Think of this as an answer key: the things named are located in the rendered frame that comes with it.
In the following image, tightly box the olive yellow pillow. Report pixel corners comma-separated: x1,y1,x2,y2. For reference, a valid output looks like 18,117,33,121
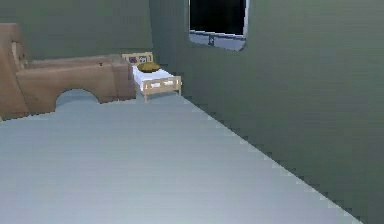
136,61,162,74

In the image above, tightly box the pale wooden bed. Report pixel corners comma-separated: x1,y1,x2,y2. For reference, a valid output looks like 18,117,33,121
121,51,183,102

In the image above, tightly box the dark window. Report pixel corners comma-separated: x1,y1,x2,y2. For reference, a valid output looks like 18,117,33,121
188,0,251,52

